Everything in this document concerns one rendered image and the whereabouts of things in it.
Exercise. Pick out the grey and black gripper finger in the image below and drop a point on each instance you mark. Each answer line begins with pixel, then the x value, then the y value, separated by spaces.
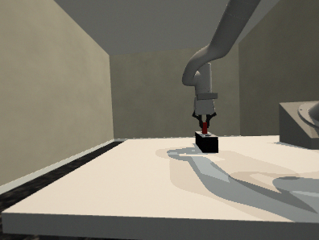
pixel 208 117
pixel 199 118

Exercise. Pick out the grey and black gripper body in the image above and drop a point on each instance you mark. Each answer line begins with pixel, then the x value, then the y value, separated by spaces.
pixel 202 107

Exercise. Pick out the beige block with square holes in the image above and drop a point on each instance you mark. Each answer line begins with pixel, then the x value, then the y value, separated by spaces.
pixel 208 143

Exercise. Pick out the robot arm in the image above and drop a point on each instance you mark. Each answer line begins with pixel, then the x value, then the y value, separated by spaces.
pixel 234 19

